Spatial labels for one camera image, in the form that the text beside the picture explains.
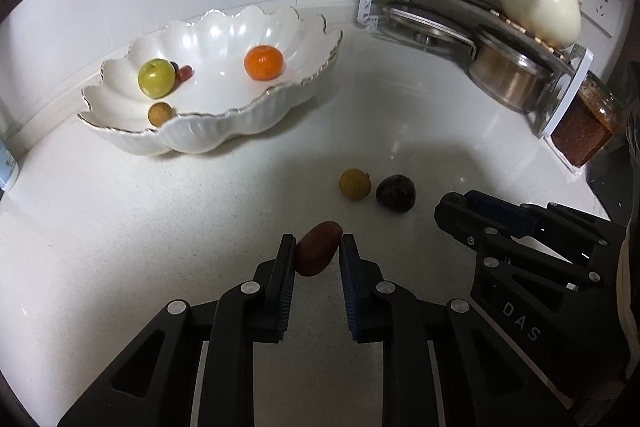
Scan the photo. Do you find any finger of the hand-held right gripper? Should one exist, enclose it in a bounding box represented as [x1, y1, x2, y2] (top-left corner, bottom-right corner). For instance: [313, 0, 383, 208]
[462, 189, 628, 253]
[434, 193, 608, 293]

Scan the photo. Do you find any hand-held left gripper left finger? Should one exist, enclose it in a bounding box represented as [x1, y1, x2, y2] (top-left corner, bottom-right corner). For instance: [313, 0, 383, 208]
[56, 234, 297, 427]

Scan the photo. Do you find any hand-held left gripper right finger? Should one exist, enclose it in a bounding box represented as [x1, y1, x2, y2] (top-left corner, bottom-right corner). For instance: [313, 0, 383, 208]
[339, 234, 573, 427]

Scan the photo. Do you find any dark red jujube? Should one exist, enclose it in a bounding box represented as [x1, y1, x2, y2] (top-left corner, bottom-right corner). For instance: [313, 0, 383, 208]
[295, 221, 344, 278]

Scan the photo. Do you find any orange tangerine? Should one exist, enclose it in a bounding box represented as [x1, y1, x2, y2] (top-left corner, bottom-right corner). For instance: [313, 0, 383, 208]
[244, 46, 285, 81]

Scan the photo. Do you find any white scalloped ceramic bowl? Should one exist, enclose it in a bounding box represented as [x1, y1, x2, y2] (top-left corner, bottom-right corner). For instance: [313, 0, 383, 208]
[77, 4, 344, 156]

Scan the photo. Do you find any small green apple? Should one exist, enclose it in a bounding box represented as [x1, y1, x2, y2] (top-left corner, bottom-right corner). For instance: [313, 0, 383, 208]
[138, 59, 177, 99]

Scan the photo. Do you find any dark purple plum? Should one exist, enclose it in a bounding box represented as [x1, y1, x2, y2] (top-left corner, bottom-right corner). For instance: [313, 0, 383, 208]
[375, 175, 416, 211]

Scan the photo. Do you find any brown longan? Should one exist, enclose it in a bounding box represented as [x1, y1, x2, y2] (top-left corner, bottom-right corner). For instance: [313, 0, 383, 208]
[339, 168, 372, 201]
[148, 103, 172, 126]

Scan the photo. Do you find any glass jar of red sauce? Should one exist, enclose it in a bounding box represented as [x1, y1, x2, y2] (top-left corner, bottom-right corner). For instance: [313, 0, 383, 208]
[550, 72, 623, 168]

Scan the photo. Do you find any stainless steel pot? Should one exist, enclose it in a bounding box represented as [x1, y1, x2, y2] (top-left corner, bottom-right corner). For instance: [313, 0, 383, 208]
[468, 27, 556, 114]

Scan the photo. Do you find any wooden bead trivet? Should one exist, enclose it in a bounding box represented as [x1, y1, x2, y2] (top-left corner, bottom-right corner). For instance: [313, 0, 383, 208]
[492, 7, 571, 60]

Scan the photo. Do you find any glass pot lid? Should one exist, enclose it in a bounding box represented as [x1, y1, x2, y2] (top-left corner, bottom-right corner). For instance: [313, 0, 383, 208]
[382, 2, 476, 58]

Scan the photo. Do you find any cream kettle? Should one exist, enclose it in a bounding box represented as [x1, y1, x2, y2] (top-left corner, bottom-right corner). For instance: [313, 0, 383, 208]
[497, 0, 582, 50]

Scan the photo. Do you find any white bottle with blue label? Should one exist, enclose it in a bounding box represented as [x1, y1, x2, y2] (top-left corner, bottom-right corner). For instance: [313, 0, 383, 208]
[0, 139, 20, 192]

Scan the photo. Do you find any white wall socket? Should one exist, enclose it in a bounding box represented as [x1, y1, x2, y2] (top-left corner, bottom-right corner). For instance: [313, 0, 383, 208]
[580, 0, 623, 38]

